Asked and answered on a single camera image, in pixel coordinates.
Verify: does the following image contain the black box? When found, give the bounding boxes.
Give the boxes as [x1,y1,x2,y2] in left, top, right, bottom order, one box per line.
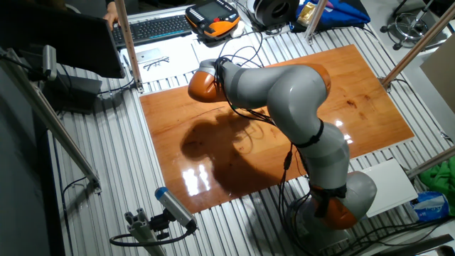
[42,73,103,114]

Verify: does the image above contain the slim aluminium frame post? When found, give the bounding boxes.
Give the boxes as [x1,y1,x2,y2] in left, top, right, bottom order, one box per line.
[304,0,328,46]

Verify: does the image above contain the person's hand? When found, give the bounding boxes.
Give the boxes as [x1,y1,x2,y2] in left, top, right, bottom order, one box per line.
[102,1,120,30]

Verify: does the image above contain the green cloth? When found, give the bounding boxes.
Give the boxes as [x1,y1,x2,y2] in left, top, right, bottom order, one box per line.
[419,159,455,216]

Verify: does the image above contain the orange-brown wooden board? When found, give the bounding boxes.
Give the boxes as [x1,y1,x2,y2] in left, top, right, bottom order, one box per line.
[139,43,416,214]

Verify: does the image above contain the blue tissue pack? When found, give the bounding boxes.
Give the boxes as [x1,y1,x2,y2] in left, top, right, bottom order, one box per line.
[410,191,451,222]

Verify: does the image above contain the low aluminium frame beam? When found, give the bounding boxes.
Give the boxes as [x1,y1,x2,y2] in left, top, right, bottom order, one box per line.
[406,145,455,178]

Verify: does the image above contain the white paper sheet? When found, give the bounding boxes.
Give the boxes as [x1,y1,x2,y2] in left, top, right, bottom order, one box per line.
[191,33,264,70]
[120,37,201,85]

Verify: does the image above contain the white computer mouse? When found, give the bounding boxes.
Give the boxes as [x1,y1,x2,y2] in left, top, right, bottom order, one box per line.
[230,20,246,39]

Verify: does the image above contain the slanted aluminium frame post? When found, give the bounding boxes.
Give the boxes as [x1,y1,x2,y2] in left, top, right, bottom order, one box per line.
[379,1,455,92]

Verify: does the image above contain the silver smartphone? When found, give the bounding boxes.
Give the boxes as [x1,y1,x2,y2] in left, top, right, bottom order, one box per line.
[135,48,164,64]

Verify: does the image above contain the black monitor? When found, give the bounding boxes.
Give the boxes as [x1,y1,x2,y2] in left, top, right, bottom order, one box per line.
[0,0,126,79]

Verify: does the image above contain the black keyboard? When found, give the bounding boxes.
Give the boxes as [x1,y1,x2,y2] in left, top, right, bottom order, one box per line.
[111,14,193,49]

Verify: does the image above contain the black framed glasses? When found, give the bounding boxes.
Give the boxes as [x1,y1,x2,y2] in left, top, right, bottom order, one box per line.
[143,55,171,72]

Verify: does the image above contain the white flat plate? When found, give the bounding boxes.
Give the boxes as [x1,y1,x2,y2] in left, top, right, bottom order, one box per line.
[350,158,419,218]

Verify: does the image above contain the metal stool base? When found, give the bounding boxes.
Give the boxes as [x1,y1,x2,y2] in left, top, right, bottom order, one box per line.
[379,0,449,51]

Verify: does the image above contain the upright aluminium frame post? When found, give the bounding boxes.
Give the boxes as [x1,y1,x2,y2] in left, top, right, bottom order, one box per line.
[114,0,144,94]

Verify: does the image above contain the long aluminium frame beam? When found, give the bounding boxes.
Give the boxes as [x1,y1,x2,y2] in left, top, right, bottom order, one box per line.
[0,48,102,195]

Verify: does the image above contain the grey camera on frame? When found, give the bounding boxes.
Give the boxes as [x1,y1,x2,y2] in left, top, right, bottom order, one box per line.
[41,44,58,82]

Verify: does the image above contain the gold wrapped packet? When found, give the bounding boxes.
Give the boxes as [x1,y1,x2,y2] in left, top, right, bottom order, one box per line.
[296,1,316,28]

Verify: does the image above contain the short aluminium profile stand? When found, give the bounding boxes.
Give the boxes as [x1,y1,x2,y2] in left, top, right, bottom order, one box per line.
[124,208,168,256]

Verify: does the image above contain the blue cloth bag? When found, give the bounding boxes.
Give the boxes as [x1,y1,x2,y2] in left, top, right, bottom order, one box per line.
[289,0,371,33]

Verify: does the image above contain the orange black teach pendant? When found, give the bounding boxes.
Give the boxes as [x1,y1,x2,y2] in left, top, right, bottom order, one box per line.
[184,0,241,39]

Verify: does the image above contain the cardboard sheet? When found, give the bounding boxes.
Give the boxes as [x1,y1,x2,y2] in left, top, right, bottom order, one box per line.
[420,33,455,114]

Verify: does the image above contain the black camera cable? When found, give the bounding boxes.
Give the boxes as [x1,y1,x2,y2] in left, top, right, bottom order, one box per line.
[109,227,196,247]

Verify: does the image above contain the grey camera with blue end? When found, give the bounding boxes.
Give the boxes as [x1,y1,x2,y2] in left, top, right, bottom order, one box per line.
[154,186,198,230]

